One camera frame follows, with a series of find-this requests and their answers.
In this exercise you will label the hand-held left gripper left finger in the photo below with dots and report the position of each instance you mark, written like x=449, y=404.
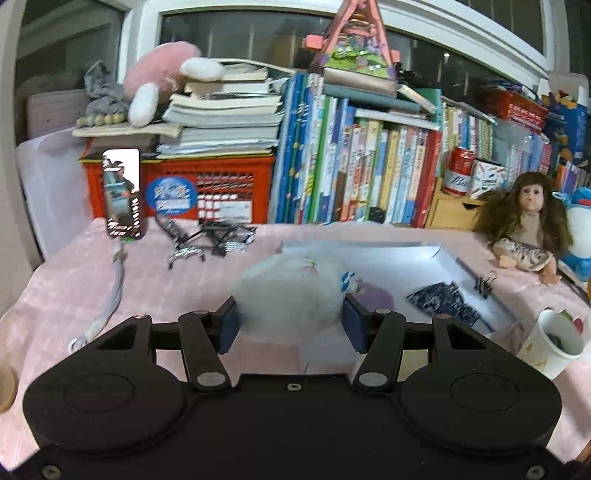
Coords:
x=228, y=324

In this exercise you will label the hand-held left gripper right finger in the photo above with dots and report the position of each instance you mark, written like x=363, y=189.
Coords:
x=353, y=324

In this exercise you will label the grey cardboard box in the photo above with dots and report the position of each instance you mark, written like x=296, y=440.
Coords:
x=415, y=261

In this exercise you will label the purple cloth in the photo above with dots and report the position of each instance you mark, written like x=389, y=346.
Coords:
x=376, y=300

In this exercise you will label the silver metal clip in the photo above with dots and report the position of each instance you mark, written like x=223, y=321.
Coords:
x=184, y=254

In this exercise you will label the pink tablecloth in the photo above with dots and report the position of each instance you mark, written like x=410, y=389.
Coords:
x=152, y=290

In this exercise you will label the black folding stand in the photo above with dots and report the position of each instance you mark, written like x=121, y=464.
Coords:
x=226, y=237

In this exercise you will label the dark blue patterned cloth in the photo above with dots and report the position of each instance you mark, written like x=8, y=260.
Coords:
x=443, y=300

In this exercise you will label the black binder clip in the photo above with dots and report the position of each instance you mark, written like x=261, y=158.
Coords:
x=485, y=285

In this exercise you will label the small wooden drawer box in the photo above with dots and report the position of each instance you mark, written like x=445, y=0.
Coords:
x=450, y=212

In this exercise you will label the red plastic crate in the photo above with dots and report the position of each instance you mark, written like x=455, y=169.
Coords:
x=184, y=173

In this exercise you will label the row of upright books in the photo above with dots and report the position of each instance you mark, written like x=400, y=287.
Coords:
x=360, y=166

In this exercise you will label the smartphone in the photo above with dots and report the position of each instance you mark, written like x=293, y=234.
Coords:
x=122, y=194

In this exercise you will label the red drink can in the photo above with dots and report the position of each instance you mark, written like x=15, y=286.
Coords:
x=457, y=173

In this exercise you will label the white printed carton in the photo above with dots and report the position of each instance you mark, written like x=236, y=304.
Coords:
x=488, y=181

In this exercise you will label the white paper cup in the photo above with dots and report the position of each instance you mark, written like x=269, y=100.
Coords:
x=549, y=355

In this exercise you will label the long-haired brown doll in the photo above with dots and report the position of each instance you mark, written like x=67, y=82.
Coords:
x=526, y=217

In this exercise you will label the stack of flat books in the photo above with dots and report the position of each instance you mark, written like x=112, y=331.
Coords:
x=221, y=120

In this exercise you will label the round wooden disc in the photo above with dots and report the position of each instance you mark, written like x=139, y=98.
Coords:
x=7, y=387

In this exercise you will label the blue and white plush toy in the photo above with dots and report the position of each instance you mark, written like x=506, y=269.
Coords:
x=579, y=230

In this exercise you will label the grey cloth toy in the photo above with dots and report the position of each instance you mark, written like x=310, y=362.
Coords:
x=104, y=92

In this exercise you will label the large pink plush toy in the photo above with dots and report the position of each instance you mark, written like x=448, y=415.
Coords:
x=157, y=69

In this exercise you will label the red plastic basket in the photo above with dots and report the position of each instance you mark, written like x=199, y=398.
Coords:
x=517, y=108

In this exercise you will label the pink triangular toy house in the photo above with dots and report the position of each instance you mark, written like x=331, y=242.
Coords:
x=353, y=41

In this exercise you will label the blue printed carton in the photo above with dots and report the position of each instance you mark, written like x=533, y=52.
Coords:
x=565, y=120

